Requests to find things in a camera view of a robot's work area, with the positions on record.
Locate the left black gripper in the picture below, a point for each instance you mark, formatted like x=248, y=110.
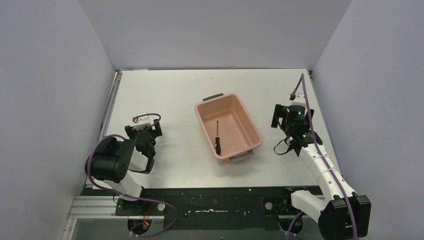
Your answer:
x=144, y=133

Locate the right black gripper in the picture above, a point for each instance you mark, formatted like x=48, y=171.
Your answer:
x=281, y=117

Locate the black yellow screwdriver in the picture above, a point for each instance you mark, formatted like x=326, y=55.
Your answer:
x=217, y=146

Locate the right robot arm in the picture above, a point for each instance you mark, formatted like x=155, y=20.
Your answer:
x=342, y=214

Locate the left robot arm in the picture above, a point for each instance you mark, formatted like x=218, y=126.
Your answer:
x=113, y=159

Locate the pink plastic bin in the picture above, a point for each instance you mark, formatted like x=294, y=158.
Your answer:
x=239, y=135

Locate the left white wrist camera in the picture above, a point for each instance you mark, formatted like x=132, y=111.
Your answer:
x=141, y=122

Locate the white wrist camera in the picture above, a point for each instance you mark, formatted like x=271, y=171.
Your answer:
x=141, y=122
x=297, y=99

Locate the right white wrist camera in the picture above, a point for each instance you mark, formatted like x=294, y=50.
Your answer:
x=297, y=99

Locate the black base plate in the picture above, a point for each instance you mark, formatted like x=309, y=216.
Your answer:
x=272, y=200

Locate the aluminium frame rail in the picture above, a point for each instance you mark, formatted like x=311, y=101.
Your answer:
x=95, y=218

